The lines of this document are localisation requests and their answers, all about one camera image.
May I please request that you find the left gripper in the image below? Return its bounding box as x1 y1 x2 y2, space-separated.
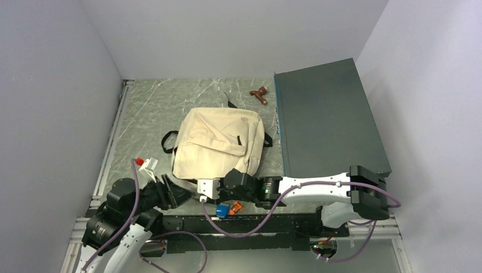
124 172 196 219

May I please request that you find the orange pencil sharpener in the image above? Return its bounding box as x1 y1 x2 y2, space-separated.
229 201 243 215

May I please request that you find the blue eraser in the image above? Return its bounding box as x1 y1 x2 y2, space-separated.
215 204 230 218

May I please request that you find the beige canvas backpack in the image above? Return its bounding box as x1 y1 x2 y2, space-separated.
161 102 273 182

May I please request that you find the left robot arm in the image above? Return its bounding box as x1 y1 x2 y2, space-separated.
76 175 195 272

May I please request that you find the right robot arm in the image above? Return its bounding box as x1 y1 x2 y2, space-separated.
217 166 389 236

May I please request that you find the brown T-shaped clip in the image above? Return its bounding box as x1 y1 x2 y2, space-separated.
249 86 268 105

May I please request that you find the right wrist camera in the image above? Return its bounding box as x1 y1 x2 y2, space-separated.
197 178 221 200

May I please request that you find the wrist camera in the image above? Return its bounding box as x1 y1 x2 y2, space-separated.
135 157 159 181
197 178 221 200

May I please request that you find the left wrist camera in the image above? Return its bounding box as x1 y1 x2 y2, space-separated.
135 157 159 181

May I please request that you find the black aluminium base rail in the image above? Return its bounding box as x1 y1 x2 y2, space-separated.
69 213 402 254

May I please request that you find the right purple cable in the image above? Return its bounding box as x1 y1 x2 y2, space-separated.
200 180 402 263

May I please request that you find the purple cable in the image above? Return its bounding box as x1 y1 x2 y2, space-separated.
80 160 209 273
200 180 402 263

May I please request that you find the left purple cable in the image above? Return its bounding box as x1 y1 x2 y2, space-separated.
80 160 209 273

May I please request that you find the dark network switch box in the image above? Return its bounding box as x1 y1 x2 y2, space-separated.
273 58 392 178

